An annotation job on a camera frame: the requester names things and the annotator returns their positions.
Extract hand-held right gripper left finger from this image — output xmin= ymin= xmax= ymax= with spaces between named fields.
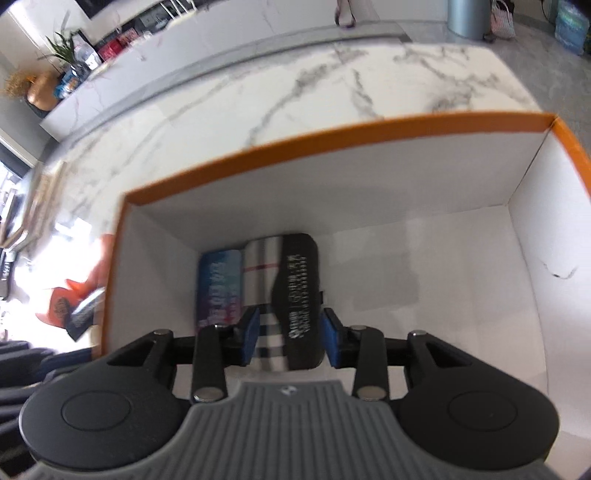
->
xmin=107 ymin=306 xmax=262 ymax=402

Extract green potted plant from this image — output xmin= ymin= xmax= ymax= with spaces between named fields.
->
xmin=39 ymin=14 xmax=91 ymax=80

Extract pack of water bottles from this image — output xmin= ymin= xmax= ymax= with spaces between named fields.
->
xmin=553 ymin=0 xmax=591 ymax=52

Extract red boxes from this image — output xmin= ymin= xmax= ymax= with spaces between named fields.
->
xmin=95 ymin=28 xmax=140 ymax=64

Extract orange packet on counter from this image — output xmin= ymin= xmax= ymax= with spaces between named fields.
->
xmin=36 ymin=233 xmax=116 ymax=330

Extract grey trash can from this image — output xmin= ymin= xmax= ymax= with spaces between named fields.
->
xmin=446 ymin=0 xmax=491 ymax=40

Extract plaid black case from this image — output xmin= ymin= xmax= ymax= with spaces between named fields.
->
xmin=242 ymin=233 xmax=327 ymax=373

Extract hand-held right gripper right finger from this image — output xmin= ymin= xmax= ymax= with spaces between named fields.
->
xmin=321 ymin=307 xmax=466 ymax=401

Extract blue printed small box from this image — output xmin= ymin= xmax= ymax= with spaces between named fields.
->
xmin=196 ymin=249 xmax=246 ymax=331

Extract dark small packet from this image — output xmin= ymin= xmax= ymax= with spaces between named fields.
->
xmin=65 ymin=288 xmax=106 ymax=343

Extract blue snack packet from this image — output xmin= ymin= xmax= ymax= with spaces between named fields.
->
xmin=54 ymin=69 xmax=82 ymax=100

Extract pink white woven bag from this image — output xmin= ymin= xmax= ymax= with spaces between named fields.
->
xmin=489 ymin=0 xmax=517 ymax=39

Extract white low cabinet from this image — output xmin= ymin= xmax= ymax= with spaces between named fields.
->
xmin=39 ymin=0 xmax=451 ymax=145

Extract gold vase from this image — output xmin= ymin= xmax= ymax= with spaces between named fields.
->
xmin=25 ymin=71 xmax=64 ymax=112

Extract dried orange flowers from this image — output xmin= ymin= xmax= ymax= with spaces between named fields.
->
xmin=4 ymin=70 xmax=37 ymax=99

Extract orange cardboard box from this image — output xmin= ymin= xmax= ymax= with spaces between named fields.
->
xmin=90 ymin=112 xmax=591 ymax=445

